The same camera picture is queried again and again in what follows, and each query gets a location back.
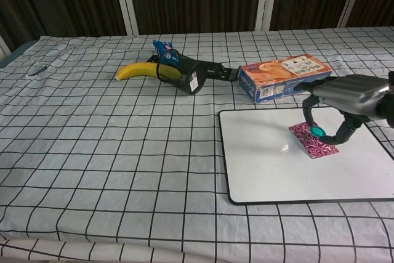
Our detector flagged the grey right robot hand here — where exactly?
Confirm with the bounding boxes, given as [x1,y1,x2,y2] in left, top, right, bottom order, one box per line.
[295,74,390,146]

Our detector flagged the purple patterned card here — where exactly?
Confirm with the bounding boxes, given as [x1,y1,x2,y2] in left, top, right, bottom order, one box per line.
[287,122,340,160]

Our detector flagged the white dry-erase board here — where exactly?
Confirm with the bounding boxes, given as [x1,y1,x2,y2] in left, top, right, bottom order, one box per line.
[218,105,394,206]

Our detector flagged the orange and blue cardboard box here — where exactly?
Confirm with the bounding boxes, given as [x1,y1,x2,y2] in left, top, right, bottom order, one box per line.
[238,54,333,105]

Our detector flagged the black mesh pen cup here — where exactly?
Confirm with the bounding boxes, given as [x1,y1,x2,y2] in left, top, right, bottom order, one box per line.
[156,53,206,96]

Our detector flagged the blue plastic toy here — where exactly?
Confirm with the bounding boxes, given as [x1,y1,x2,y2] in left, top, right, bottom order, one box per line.
[151,39,174,57]

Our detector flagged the yellow banana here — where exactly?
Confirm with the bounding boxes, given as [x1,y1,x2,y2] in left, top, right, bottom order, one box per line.
[115,62,182,81]

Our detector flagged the checkered light blue tablecloth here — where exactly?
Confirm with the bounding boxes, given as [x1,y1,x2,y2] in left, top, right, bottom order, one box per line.
[0,26,394,263]

